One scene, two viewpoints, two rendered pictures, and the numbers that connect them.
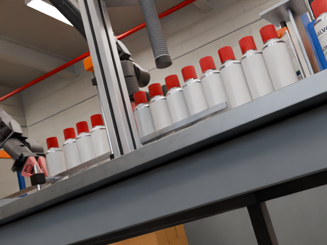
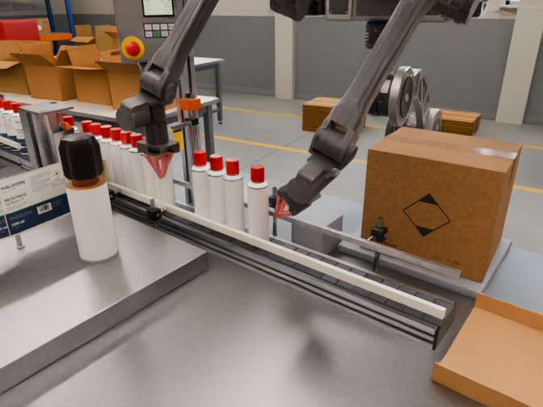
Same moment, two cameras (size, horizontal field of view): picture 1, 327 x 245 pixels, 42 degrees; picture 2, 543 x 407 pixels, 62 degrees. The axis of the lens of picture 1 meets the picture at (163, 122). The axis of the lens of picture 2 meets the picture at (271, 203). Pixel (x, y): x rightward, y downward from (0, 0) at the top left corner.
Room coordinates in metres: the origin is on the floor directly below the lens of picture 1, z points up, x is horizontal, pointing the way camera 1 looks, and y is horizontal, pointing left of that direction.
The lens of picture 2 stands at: (2.24, 0.46, 1.44)
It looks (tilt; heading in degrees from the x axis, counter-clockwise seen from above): 24 degrees down; 185
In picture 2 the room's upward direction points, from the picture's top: 1 degrees counter-clockwise
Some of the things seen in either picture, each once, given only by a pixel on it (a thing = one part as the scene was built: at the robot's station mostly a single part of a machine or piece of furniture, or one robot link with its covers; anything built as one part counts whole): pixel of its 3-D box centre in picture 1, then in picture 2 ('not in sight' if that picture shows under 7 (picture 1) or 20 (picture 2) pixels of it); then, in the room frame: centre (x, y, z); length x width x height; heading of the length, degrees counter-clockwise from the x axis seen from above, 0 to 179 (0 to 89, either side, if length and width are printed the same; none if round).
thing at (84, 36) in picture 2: not in sight; (94, 40); (-3.71, -2.34, 0.97); 0.52 x 0.36 x 0.37; 158
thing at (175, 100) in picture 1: (181, 115); (140, 167); (0.99, -0.05, 0.98); 0.05 x 0.05 x 0.20
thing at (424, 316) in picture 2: not in sight; (169, 213); (1.05, 0.05, 0.86); 1.65 x 0.08 x 0.04; 57
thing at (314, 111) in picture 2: not in sight; (334, 115); (-3.19, 0.74, 0.16); 0.64 x 0.53 x 0.31; 69
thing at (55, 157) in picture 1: (57, 170); (258, 206); (1.25, 0.34, 0.98); 0.05 x 0.05 x 0.20
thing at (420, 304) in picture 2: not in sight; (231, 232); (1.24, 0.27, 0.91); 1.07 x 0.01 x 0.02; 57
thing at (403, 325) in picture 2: not in sight; (170, 216); (1.05, 0.05, 0.85); 1.65 x 0.11 x 0.05; 57
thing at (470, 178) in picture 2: not in sight; (438, 197); (1.17, 0.79, 0.99); 0.30 x 0.24 x 0.27; 61
